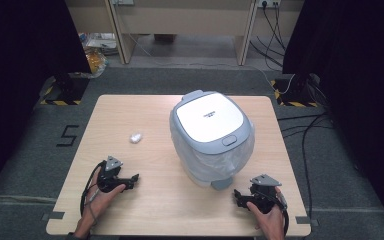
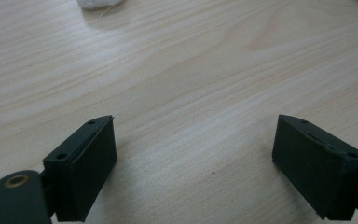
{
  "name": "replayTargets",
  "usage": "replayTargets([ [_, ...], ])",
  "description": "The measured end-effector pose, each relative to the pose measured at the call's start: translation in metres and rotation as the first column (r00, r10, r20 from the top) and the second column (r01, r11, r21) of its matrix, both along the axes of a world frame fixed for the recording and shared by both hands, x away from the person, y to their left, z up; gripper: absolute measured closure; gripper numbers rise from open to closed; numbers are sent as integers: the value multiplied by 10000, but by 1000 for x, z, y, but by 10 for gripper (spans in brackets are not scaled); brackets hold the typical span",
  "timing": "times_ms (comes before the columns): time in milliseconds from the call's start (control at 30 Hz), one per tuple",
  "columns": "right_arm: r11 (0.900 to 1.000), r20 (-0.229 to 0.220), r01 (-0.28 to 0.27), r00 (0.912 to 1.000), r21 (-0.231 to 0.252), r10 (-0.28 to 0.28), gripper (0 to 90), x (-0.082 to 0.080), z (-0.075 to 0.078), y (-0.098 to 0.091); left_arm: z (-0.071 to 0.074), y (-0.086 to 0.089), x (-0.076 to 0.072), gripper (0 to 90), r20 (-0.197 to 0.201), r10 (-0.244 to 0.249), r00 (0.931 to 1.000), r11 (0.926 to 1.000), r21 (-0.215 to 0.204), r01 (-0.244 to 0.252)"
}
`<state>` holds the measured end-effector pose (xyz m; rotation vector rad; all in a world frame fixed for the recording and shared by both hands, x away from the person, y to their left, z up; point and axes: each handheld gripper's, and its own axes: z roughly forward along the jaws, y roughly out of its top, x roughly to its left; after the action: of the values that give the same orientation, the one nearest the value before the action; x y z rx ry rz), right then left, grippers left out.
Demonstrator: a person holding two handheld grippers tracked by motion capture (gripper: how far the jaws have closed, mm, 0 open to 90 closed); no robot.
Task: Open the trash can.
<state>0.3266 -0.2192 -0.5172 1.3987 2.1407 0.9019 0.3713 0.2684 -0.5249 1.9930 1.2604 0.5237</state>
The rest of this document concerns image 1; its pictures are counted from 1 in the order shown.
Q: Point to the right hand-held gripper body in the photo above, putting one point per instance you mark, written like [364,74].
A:
[263,196]

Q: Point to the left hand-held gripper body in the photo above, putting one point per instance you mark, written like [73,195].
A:
[108,180]

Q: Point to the white paper ball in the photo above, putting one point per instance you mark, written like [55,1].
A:
[135,138]

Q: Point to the grey trash can white lid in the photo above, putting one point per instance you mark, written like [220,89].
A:
[210,120]

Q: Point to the person's left hand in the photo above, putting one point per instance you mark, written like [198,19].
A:
[98,201]

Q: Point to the person's right hand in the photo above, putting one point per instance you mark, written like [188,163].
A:
[271,225]

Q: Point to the clear plastic bin liner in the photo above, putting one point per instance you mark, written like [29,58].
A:
[213,163]

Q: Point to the yellow black hazard tape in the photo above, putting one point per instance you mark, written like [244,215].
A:
[296,104]
[60,102]

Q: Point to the black stand base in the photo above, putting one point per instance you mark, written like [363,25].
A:
[69,87]
[295,87]

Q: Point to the clear plastic bags with goods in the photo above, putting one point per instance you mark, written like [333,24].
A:
[95,55]

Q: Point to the black curtain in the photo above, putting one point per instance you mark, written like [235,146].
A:
[16,83]
[356,100]

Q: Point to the beige wooden desk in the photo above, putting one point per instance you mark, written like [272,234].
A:
[183,16]

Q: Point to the white power strip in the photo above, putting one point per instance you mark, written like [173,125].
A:
[122,2]

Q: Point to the white wall socket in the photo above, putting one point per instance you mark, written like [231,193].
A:
[268,3]

